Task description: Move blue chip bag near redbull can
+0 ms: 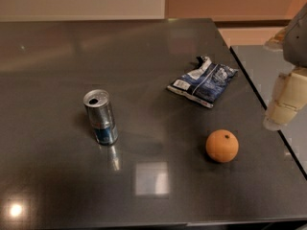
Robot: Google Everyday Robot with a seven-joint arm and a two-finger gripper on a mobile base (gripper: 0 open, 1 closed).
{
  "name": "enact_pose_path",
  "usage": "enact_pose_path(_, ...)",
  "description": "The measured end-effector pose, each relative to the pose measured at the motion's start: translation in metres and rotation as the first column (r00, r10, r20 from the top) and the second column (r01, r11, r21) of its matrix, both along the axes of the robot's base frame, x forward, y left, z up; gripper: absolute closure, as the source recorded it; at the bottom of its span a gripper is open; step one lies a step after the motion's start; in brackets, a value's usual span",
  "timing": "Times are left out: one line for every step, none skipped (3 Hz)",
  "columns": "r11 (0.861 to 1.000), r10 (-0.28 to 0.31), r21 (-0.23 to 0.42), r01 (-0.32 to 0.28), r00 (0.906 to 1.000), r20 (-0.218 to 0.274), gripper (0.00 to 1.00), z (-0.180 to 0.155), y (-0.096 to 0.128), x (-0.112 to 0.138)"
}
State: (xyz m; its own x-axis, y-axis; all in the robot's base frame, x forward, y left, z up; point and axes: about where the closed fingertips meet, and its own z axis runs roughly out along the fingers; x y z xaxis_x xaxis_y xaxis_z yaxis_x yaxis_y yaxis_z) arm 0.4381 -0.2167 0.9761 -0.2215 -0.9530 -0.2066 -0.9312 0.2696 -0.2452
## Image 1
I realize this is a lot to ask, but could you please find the orange fruit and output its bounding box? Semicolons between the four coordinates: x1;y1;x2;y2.
205;129;239;163

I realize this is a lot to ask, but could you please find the grey side table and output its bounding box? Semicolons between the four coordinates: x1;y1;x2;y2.
230;45;307;177

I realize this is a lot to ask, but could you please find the blue chip bag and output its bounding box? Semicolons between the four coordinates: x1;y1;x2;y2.
167;56;238;108

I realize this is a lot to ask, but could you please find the silver blue redbull can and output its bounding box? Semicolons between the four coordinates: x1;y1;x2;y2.
83;89;118;146

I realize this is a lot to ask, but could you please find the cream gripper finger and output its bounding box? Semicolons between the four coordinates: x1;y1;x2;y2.
263;67;307;131
264;28;286;51

